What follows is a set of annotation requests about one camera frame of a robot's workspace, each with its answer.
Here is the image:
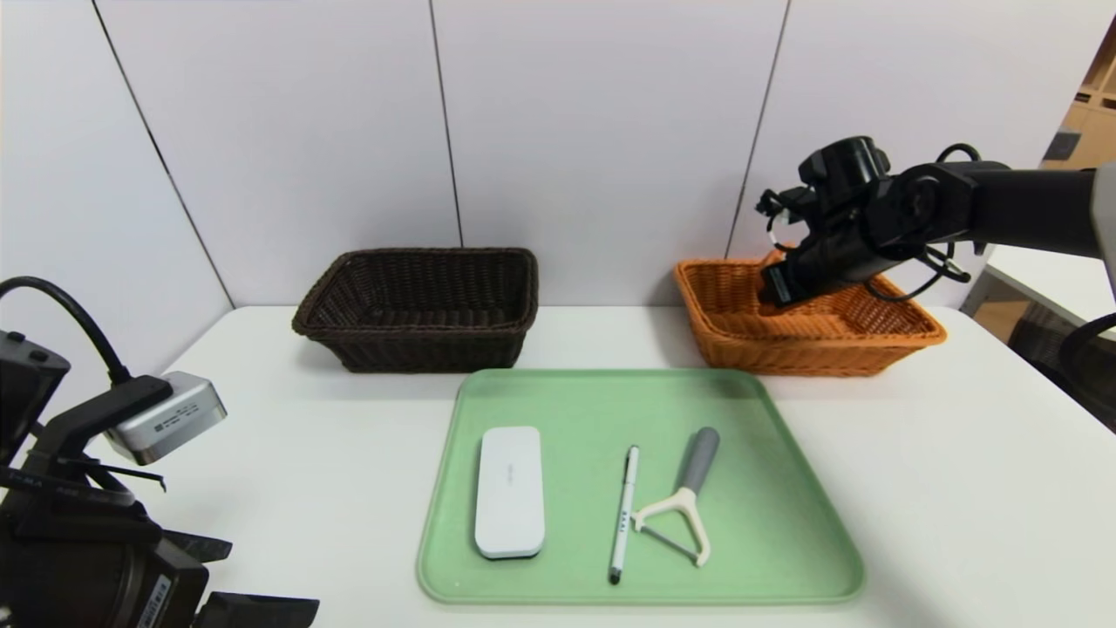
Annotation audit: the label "thick black camera cable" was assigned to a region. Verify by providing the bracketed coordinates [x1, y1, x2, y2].
[0, 276, 132, 385]

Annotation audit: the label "white pen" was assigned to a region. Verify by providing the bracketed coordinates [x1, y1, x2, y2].
[608, 445, 640, 584]

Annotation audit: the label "white side table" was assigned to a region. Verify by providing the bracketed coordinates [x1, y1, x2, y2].
[959, 244, 1116, 343]

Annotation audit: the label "dark brown wicker basket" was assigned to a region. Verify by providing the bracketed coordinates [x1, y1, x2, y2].
[292, 248, 540, 374]

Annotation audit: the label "black braided cable sleeve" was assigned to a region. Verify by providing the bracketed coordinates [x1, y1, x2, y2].
[1058, 312, 1116, 411]

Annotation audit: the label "wooden shelf unit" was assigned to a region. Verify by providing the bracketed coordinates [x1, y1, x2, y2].
[1042, 17, 1116, 171]

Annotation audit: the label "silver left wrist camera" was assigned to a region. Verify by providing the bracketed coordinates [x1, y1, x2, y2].
[105, 371, 228, 466]

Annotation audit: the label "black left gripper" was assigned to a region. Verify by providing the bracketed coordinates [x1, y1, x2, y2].
[0, 517, 320, 628]

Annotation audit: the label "white rectangular case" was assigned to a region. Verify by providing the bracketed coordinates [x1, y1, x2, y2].
[474, 426, 547, 560]

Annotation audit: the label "grey-handled white peeler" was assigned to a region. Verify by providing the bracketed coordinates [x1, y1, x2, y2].
[631, 427, 721, 568]

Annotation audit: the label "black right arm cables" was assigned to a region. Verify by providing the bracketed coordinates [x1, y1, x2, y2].
[859, 142, 984, 303]

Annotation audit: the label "green plastic tray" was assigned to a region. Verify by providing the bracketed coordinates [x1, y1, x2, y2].
[417, 368, 866, 604]

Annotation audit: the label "black labelled thin cable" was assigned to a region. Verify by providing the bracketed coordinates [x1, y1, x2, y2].
[0, 465, 167, 511]

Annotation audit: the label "orange wicker basket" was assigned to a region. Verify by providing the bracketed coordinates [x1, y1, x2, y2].
[672, 258, 948, 378]

